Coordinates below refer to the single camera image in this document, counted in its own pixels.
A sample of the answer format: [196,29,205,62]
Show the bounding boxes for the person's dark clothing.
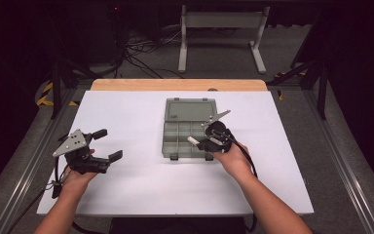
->
[109,216,247,234]

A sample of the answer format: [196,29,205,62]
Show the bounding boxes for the yellow black floor tape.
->
[273,69,308,101]
[35,81,80,108]

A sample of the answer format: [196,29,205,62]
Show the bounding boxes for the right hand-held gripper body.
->
[201,109,235,155]

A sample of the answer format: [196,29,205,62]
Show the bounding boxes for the aluminium rail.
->
[0,89,80,234]
[301,87,374,234]

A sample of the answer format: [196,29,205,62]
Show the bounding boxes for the wooden table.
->
[90,78,269,93]

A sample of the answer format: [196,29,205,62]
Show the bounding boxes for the person's right hand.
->
[211,141,253,180]

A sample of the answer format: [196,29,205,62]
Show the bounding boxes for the hand-held gripper cable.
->
[4,155,64,234]
[211,130,260,234]

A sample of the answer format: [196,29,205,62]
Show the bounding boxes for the bundle of floor cables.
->
[112,28,187,80]

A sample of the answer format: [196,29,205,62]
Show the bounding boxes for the black metal stand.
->
[266,9,331,121]
[50,58,102,120]

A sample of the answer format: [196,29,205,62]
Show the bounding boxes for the white board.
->
[36,90,316,217]

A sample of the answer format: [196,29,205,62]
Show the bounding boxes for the right hand-held gripper cable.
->
[211,130,260,234]

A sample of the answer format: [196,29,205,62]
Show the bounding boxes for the left hand-held gripper cable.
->
[4,155,64,234]

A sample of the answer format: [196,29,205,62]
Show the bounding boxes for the white metal stand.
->
[177,4,272,75]

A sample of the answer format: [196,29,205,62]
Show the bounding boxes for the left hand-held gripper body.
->
[52,129,112,176]

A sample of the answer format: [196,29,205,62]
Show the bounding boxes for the person's left hand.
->
[59,148,99,197]

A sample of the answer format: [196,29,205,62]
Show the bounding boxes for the grey plastic compartment box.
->
[161,97,220,162]

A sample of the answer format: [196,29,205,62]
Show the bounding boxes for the black equipment cabinet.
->
[87,2,125,64]

